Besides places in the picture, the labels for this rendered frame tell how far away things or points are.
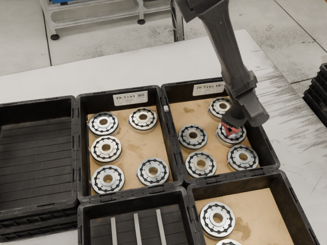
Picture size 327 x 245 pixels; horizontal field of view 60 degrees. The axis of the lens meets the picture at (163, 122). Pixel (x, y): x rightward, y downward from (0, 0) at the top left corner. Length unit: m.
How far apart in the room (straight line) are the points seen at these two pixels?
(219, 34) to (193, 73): 0.85
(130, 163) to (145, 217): 0.19
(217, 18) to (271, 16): 2.76
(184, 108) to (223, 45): 0.52
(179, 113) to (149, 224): 0.43
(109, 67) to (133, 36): 1.37
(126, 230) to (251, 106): 0.50
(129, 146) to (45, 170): 0.28
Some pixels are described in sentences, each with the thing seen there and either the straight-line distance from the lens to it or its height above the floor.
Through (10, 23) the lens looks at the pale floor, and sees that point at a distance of 3.28.
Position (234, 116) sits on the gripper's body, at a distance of 0.94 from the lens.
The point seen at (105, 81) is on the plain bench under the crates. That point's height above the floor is 0.70.
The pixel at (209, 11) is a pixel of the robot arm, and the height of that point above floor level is 1.40.
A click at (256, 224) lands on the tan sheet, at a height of 0.83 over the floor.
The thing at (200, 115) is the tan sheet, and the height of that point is 0.83.
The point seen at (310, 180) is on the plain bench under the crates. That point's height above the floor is 0.70.
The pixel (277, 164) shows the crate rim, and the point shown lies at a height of 0.93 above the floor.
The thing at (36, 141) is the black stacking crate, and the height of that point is 0.83.
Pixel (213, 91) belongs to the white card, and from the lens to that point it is 1.13.
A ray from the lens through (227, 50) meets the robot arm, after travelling 0.65.
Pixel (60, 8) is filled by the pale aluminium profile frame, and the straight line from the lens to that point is 2.78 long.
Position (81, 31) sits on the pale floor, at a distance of 2.95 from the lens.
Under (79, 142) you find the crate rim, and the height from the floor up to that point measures 0.92.
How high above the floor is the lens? 1.69
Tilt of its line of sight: 54 degrees down
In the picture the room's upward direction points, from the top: 2 degrees clockwise
